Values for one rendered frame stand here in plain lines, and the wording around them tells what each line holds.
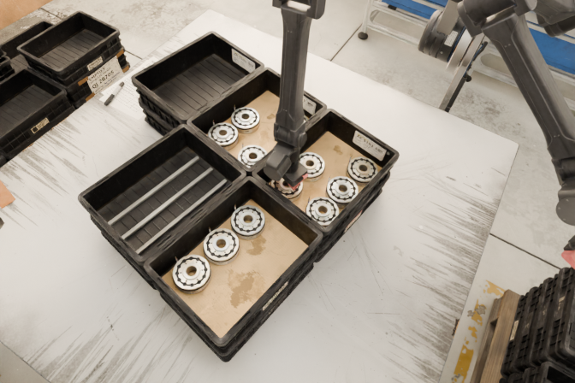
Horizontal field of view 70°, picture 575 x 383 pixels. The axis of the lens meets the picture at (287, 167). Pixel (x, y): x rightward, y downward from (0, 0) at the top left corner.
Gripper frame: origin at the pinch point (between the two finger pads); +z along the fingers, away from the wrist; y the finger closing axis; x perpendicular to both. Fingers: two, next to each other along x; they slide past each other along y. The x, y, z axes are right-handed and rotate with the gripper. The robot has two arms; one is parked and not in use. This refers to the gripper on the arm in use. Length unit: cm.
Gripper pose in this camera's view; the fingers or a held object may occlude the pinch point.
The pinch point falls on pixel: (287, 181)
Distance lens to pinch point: 132.2
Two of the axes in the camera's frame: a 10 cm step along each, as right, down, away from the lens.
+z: -0.4, 5.6, 8.3
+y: 6.9, 6.2, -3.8
